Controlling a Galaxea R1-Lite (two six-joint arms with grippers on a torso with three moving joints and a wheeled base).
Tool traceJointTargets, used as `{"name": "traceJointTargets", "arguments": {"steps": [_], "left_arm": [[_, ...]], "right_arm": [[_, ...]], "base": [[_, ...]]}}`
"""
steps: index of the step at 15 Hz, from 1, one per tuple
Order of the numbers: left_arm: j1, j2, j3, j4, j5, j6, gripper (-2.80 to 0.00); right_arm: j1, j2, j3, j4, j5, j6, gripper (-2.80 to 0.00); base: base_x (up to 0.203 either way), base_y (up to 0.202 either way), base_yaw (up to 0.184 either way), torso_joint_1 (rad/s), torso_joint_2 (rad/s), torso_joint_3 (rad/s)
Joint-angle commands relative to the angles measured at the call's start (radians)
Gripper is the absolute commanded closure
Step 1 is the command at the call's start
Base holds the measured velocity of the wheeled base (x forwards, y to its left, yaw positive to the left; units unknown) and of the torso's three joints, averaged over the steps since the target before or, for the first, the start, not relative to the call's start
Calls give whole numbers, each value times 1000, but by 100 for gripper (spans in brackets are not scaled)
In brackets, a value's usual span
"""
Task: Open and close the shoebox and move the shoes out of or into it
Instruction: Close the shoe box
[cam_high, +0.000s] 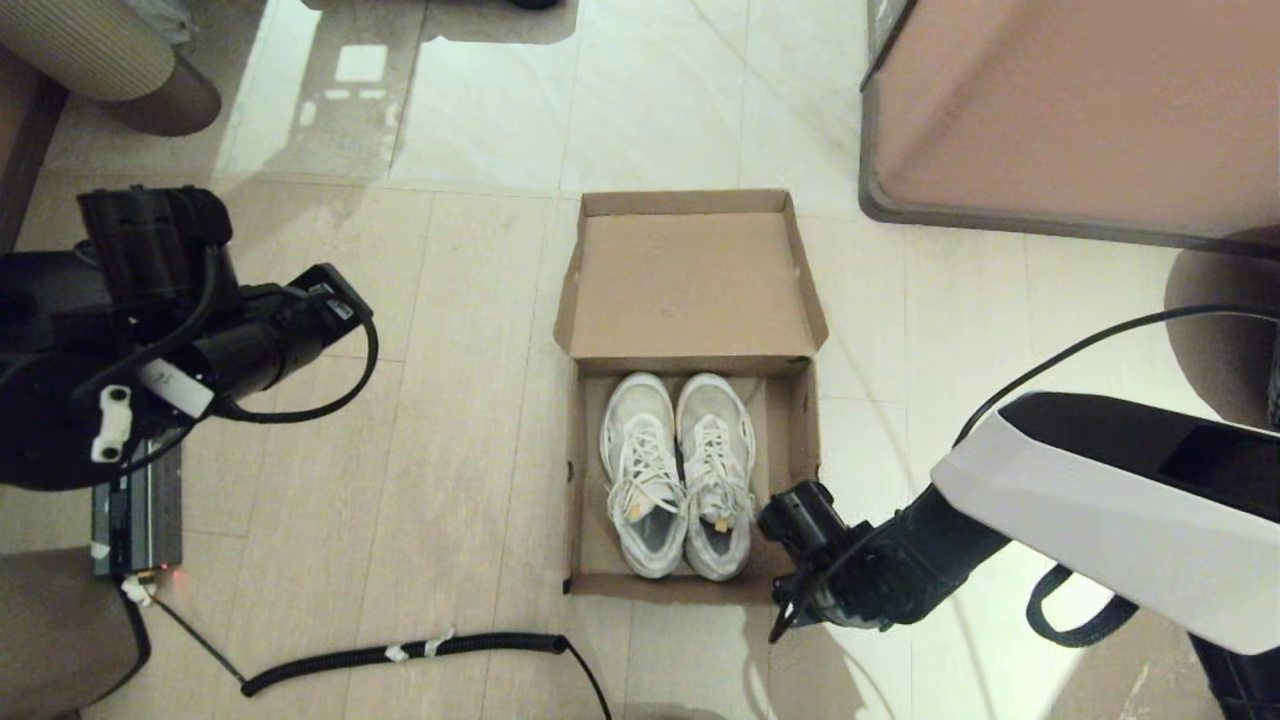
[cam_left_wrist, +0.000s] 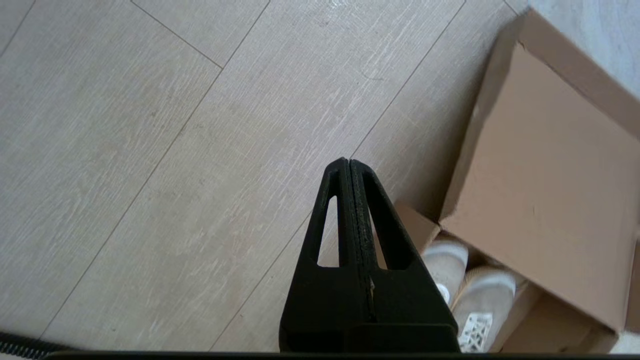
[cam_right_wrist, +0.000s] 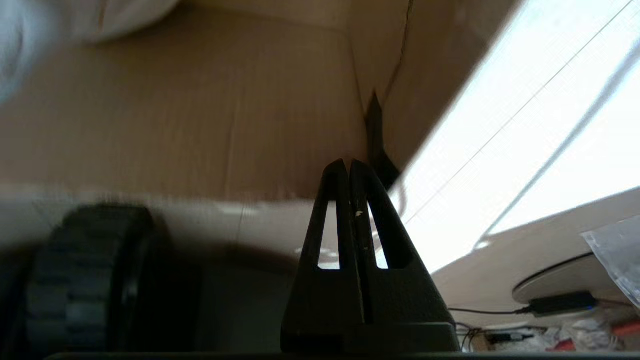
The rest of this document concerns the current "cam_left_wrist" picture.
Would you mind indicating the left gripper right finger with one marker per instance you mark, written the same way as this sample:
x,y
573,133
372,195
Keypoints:
x,y
415,310

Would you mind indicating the brown cardboard shoe box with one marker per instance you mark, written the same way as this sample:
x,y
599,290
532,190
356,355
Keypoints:
x,y
550,175

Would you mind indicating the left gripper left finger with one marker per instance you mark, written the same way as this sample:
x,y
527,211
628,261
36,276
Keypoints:
x,y
320,310

